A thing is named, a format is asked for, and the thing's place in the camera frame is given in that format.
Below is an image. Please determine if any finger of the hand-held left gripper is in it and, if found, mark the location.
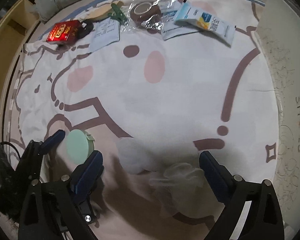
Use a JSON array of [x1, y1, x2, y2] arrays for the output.
[[75, 195, 94, 224], [22, 129, 66, 180]]

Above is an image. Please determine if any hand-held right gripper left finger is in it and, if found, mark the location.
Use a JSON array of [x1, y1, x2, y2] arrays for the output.
[[17, 150, 104, 240]]

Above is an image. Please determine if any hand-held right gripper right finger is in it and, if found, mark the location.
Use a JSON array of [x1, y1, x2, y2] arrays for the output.
[[199, 151, 283, 240]]

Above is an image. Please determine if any green round case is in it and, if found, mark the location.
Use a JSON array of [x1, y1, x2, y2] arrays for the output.
[[66, 129, 95, 164]]

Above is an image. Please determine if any red cigarette box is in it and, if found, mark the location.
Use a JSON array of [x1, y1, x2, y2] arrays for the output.
[[45, 20, 81, 46]]

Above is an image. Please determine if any white shoe box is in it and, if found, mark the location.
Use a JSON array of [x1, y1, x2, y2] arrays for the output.
[[250, 0, 300, 230]]

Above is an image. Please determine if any brown tape roll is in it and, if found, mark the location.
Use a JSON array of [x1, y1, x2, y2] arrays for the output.
[[130, 2, 163, 22]]

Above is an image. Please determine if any printed blanket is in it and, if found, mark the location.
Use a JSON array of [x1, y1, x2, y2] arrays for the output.
[[9, 0, 283, 240]]

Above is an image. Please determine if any wooden bedside shelf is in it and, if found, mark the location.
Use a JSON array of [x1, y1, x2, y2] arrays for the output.
[[0, 0, 48, 135]]

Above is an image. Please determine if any white paper sachet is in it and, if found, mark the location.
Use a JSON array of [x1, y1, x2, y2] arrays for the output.
[[91, 20, 120, 54]]

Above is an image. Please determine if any grey duvet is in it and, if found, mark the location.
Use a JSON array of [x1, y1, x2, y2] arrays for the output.
[[34, 0, 265, 24]]

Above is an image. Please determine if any green clip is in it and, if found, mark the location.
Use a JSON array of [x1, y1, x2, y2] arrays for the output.
[[110, 3, 129, 27]]

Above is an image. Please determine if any white and blue sachet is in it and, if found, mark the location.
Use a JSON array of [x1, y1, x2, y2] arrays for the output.
[[174, 0, 237, 47], [161, 10, 203, 40]]

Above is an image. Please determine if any clear plastic wrap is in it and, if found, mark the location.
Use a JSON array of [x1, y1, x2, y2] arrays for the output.
[[119, 0, 188, 34]]

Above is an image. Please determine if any black cable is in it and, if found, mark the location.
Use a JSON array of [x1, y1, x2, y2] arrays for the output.
[[0, 141, 23, 160]]

